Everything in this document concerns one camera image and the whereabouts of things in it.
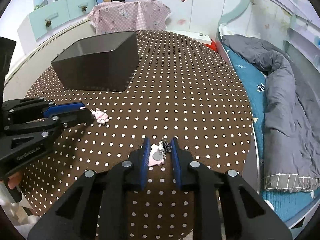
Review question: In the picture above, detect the red storage box white lid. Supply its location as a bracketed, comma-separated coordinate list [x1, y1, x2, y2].
[171, 30, 217, 52]

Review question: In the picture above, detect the pink checkered cloth cover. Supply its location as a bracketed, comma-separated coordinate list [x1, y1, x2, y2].
[88, 0, 171, 35]

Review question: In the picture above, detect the person left hand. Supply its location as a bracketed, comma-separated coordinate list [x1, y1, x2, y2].
[8, 172, 23, 190]

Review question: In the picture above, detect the dark metal storage box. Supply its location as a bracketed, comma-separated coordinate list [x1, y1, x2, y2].
[51, 31, 139, 92]

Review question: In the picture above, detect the grey duvet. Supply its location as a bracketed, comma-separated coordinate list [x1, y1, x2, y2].
[222, 35, 319, 192]

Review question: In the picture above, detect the brown polka dot tablecloth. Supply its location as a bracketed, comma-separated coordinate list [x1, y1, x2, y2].
[19, 29, 254, 240]

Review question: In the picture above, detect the mint drawer unit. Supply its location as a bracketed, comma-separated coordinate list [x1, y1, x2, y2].
[17, 0, 95, 54]

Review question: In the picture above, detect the pink bunny charm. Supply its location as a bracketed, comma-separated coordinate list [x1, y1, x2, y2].
[92, 108, 109, 125]

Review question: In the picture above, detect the mint green bunk bed frame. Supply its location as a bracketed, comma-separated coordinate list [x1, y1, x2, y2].
[216, 0, 320, 230]

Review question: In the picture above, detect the teal bed sheet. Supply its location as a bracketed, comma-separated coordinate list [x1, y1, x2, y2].
[223, 45, 319, 227]

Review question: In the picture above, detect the beige low cabinet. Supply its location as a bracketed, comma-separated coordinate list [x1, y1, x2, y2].
[3, 19, 95, 101]

